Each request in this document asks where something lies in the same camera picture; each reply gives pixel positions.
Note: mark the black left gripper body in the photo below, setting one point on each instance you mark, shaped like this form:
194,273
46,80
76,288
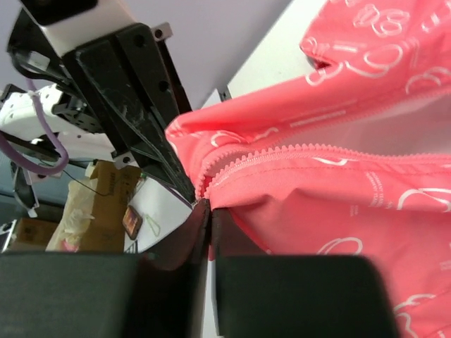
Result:
33,56

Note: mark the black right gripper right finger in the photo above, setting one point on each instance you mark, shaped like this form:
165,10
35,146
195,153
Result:
259,294

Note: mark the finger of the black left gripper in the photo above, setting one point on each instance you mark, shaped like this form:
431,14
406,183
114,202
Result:
150,68
99,76

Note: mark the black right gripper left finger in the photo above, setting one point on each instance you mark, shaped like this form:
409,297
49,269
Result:
158,293

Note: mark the pink hooded jacket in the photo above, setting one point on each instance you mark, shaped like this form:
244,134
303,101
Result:
352,158

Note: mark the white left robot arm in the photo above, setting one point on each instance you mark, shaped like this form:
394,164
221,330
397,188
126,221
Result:
44,128

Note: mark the brown cardboard box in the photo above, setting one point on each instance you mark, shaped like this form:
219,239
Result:
114,188

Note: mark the small brown phone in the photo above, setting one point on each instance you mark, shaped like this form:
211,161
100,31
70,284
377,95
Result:
132,222

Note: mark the crumpled plastic bag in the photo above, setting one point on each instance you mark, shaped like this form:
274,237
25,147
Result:
77,216

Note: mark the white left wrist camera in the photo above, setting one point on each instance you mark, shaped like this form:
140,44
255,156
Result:
70,24

